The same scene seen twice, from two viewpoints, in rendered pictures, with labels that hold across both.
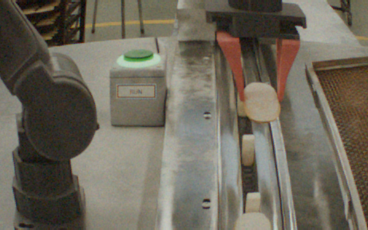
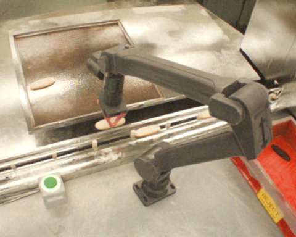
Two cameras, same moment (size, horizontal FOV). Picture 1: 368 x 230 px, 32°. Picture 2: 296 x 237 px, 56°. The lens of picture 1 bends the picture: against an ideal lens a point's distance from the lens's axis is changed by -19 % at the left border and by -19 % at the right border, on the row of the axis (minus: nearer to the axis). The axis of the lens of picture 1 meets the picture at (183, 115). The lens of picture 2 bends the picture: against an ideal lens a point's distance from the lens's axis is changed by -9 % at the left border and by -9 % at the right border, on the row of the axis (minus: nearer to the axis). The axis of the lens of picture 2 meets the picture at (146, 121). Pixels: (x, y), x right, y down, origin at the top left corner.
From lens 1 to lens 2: 120 cm
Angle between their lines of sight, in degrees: 97
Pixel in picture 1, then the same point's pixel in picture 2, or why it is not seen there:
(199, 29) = not seen: outside the picture
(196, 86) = (47, 170)
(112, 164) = (102, 189)
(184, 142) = (100, 158)
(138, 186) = (113, 175)
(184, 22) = not seen: outside the picture
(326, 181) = (92, 128)
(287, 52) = not seen: hidden behind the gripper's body
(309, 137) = (57, 139)
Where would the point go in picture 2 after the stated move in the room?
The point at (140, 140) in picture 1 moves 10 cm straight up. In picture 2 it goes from (76, 187) to (74, 170)
